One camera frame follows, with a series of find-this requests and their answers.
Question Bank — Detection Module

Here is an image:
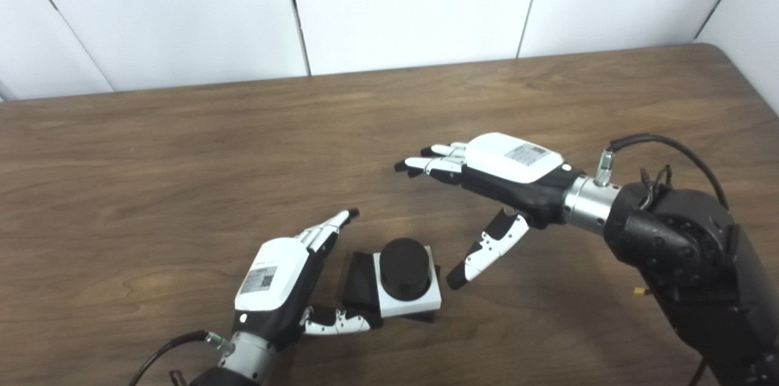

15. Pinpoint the white and black left hand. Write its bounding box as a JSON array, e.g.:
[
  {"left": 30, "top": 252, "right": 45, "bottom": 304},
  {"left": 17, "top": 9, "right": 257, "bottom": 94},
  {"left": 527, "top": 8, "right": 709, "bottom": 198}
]
[{"left": 233, "top": 208, "right": 373, "bottom": 350}]

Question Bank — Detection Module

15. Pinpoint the white and black right hand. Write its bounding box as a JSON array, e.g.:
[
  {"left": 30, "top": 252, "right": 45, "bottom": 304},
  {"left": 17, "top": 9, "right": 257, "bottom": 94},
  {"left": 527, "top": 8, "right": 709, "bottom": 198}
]
[{"left": 394, "top": 132, "right": 585, "bottom": 290}]

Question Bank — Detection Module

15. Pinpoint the white square piece with hole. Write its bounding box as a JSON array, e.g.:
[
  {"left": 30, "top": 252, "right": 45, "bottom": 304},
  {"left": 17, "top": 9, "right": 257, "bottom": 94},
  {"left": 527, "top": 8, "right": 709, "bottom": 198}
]
[{"left": 372, "top": 245, "right": 442, "bottom": 317}]

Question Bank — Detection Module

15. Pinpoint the black peg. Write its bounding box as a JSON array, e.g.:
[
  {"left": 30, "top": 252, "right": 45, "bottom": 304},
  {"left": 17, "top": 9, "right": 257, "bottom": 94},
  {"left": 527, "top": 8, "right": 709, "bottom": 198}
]
[{"left": 341, "top": 238, "right": 440, "bottom": 323}]

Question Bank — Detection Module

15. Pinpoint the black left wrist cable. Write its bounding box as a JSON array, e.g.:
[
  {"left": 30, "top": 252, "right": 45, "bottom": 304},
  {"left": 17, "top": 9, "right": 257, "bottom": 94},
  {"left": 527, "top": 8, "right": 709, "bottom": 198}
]
[{"left": 128, "top": 330, "right": 235, "bottom": 386}]

